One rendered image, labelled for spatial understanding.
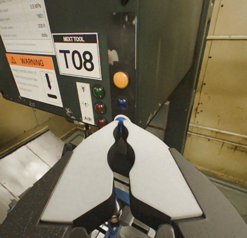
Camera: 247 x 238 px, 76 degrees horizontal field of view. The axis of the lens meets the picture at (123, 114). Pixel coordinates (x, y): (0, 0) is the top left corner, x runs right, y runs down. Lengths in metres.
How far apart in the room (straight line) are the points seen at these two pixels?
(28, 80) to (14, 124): 1.27
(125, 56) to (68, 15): 0.11
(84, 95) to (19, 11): 0.19
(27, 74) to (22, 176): 1.28
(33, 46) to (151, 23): 0.23
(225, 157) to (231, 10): 1.05
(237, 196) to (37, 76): 1.64
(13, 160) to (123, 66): 1.55
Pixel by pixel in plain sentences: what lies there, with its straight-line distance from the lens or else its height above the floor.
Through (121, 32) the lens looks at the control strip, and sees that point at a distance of 0.24.
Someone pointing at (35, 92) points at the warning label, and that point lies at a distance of 0.43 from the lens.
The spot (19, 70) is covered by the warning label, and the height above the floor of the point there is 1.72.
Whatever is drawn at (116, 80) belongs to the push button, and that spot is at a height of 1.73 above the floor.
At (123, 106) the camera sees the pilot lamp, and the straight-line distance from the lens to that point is 0.26.
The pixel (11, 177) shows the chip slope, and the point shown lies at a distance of 1.64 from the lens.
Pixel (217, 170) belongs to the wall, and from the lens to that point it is 1.68.
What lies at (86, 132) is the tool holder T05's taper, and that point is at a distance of 0.69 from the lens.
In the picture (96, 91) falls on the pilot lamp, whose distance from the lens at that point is 0.28.
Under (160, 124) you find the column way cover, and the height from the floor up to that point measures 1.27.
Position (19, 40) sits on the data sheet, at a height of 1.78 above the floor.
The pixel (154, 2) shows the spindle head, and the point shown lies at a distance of 0.27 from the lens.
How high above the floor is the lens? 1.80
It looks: 28 degrees down
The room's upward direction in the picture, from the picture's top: 2 degrees counter-clockwise
